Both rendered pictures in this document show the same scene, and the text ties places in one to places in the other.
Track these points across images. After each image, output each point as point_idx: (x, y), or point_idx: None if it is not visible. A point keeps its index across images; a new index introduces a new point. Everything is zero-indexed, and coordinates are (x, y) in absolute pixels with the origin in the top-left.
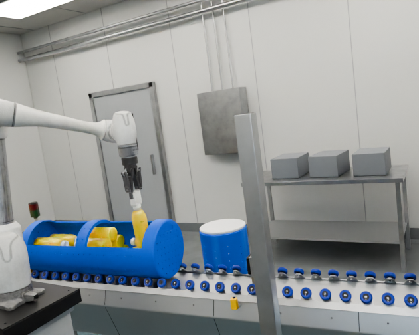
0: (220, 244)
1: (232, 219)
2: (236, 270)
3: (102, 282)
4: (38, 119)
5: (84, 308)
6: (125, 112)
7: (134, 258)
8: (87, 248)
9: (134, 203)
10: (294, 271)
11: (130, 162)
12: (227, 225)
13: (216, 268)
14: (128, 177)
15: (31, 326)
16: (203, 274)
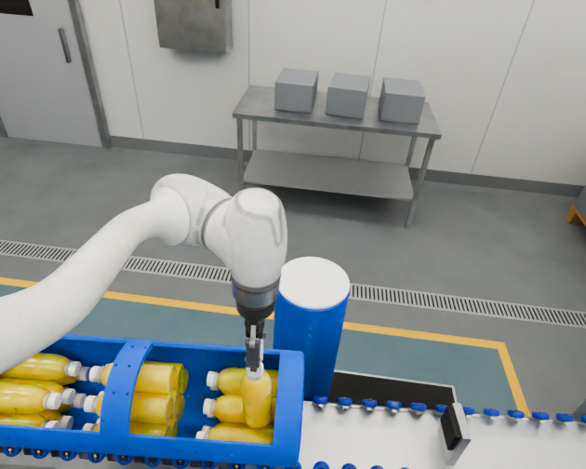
0: (321, 321)
1: (318, 260)
2: (396, 411)
3: (160, 462)
4: (16, 358)
5: None
6: (274, 208)
7: (254, 458)
8: (135, 439)
9: (258, 374)
10: (487, 414)
11: (267, 314)
12: (323, 282)
13: (306, 345)
14: (259, 344)
15: None
16: (334, 411)
